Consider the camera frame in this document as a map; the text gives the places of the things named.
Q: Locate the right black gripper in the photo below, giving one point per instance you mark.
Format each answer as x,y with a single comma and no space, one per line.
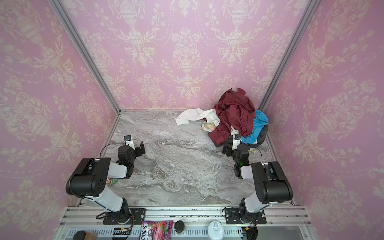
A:
229,150

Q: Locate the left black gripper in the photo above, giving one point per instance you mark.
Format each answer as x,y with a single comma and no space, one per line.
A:
138,150

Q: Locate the turquoise cloth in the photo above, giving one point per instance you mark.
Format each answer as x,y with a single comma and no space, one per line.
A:
259,122

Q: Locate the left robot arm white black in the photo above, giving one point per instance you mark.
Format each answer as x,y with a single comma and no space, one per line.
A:
89,181

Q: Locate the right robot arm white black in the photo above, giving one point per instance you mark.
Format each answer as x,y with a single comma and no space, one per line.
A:
270,182

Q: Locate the dark grey cloth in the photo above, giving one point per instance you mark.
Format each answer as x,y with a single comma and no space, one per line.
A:
229,141

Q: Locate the tie-dye pastel cloth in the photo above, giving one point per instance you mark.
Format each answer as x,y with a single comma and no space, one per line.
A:
208,127

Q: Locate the white cloth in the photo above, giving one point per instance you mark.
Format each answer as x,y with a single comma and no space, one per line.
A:
198,114

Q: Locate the maroon shirt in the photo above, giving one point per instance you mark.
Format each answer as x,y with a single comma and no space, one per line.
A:
235,111

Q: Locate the pink candy bag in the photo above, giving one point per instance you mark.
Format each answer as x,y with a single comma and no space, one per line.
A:
156,230

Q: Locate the white round lid container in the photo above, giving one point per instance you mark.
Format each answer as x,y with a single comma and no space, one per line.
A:
216,231

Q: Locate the black round cap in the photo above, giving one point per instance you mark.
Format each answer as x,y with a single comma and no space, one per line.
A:
179,227

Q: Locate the brown jar black lid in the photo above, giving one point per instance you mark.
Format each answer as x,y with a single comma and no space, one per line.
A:
85,235

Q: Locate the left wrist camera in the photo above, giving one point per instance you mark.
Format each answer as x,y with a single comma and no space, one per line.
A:
129,141

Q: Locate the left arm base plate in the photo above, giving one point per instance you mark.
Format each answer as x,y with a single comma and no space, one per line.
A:
134,216

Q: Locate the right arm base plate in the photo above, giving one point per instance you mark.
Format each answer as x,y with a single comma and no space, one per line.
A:
236,216

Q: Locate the aluminium front rail frame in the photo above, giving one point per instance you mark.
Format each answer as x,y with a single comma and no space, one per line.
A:
278,222

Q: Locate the left corner aluminium post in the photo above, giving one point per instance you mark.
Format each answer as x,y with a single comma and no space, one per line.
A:
73,33

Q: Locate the corner aluminium post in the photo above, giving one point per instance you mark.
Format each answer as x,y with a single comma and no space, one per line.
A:
295,39
73,33

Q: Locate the right corner aluminium post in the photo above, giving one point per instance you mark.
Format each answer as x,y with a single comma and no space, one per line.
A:
295,39

